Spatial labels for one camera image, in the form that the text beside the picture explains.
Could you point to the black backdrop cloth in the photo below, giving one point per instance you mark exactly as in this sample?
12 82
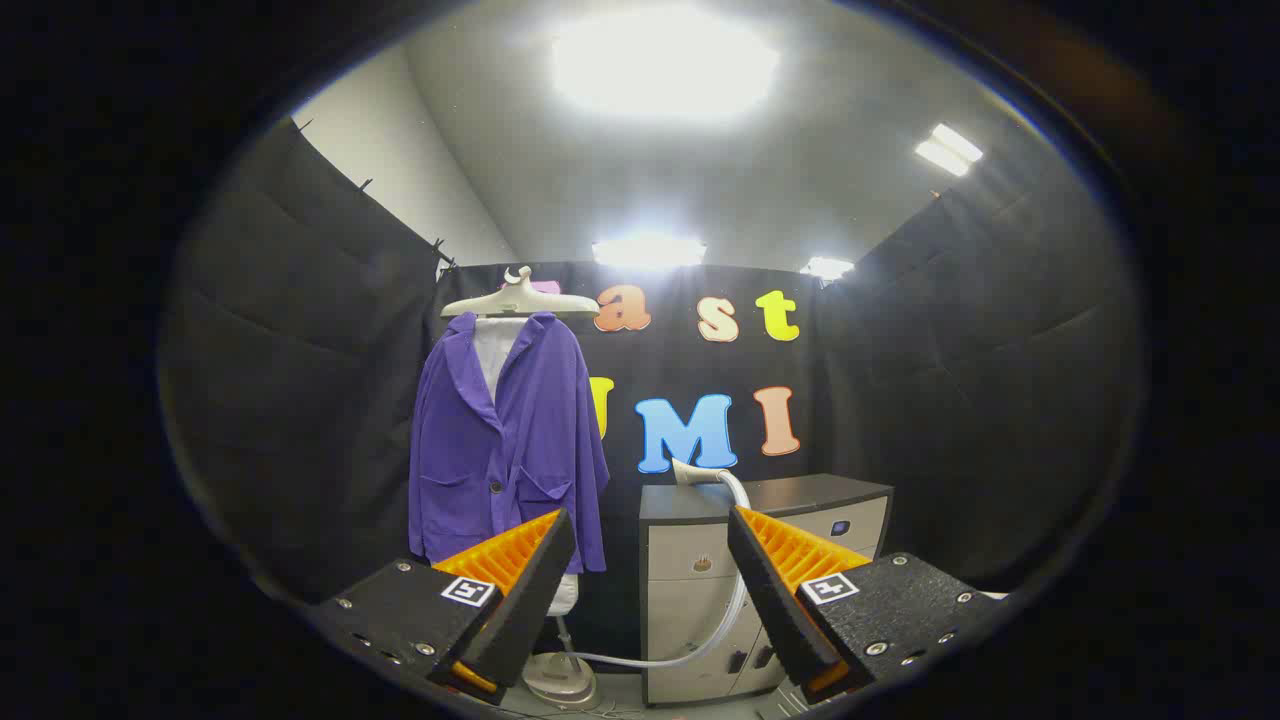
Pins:
680 360

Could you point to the large ceiling light panel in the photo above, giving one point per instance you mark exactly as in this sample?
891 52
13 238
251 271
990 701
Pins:
660 60

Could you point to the white garment steamer base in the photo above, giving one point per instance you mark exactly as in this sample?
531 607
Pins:
560 680

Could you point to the plain black curtain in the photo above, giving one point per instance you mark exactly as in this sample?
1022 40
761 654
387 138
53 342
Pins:
980 380
300 350

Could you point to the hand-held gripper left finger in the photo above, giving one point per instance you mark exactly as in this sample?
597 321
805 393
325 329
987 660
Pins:
530 600

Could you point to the grey cabinet with dark top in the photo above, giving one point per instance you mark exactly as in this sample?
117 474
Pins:
690 550

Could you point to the double ceiling light panel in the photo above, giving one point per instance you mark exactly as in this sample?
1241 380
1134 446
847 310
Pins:
948 150

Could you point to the white garment steamer head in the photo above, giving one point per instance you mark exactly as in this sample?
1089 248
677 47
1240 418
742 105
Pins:
695 472

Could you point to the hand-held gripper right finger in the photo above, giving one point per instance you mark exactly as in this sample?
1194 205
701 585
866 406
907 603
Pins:
775 600

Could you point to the white clothes hanger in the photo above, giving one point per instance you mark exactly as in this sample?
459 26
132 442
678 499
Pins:
520 300

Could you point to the purple jacket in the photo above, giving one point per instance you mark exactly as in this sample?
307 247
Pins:
530 420

